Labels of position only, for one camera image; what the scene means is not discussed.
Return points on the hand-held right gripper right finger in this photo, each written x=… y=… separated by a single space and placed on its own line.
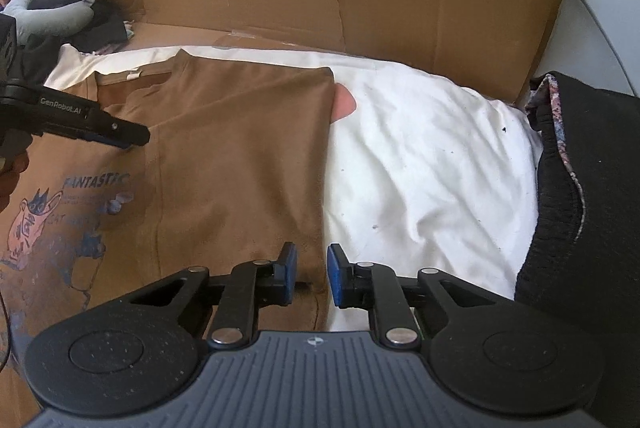
x=335 y=277

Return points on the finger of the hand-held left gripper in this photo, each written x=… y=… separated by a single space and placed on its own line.
x=110 y=128

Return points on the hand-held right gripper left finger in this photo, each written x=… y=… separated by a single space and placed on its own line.
x=290 y=274

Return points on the brown printed t-shirt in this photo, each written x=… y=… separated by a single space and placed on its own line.
x=225 y=158

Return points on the person's left hand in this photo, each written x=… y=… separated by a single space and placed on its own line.
x=11 y=175

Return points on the grey neck pillow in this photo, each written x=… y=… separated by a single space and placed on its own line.
x=55 y=15

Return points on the crumpled black garment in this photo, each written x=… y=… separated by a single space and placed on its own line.
x=102 y=30

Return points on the cream bear printed blanket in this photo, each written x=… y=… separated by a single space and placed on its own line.
x=425 y=158

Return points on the folded black fleece garment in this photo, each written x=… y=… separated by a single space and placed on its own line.
x=600 y=233

